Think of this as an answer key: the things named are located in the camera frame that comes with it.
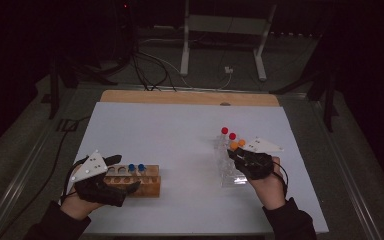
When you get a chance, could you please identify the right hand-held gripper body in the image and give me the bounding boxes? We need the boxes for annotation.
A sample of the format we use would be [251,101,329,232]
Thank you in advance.
[241,137,285,181]

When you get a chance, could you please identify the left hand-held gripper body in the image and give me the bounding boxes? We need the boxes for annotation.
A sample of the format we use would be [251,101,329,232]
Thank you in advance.
[69,149,128,208]

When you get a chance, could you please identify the clear acrylic test tube rack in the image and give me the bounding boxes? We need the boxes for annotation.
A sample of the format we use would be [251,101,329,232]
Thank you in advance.
[213,132,249,188]

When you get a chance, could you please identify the wooden test tube rack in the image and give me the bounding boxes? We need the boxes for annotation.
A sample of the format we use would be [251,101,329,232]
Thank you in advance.
[103,164,162,199]

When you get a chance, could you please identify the person's left hand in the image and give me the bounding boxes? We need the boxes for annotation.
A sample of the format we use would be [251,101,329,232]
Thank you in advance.
[59,184,105,221]

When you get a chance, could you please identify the person's right hand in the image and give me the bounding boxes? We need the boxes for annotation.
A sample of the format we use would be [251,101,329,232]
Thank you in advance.
[249,156,287,211]

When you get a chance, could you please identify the white table sheet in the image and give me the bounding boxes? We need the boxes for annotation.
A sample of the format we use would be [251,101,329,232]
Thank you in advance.
[47,101,330,236]

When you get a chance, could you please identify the black tripod stand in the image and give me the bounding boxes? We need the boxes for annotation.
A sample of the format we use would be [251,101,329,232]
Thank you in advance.
[269,33,340,133]
[40,53,118,120]

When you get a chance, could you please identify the black device with red light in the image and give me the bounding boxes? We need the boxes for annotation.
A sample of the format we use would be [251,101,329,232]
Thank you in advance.
[119,1,137,63]

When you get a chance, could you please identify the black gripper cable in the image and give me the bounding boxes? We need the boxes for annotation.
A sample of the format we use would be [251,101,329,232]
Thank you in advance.
[271,161,290,198]
[59,159,83,205]

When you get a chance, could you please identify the long black floor cable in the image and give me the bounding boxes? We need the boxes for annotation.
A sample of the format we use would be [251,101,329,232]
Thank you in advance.
[0,114,93,240]

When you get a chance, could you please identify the grey metal floor rail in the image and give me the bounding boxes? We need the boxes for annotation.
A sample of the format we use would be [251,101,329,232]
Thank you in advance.
[0,84,81,240]
[308,98,384,240]

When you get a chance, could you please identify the bundle of black floor cables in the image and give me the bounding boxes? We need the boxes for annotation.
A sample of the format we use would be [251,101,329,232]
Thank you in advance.
[130,49,178,93]

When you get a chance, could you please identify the white floor cable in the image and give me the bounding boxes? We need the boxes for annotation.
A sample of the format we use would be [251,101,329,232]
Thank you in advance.
[139,38,233,91]

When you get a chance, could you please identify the white metal stand frame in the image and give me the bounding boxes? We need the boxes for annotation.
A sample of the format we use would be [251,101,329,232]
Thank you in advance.
[179,0,278,82]

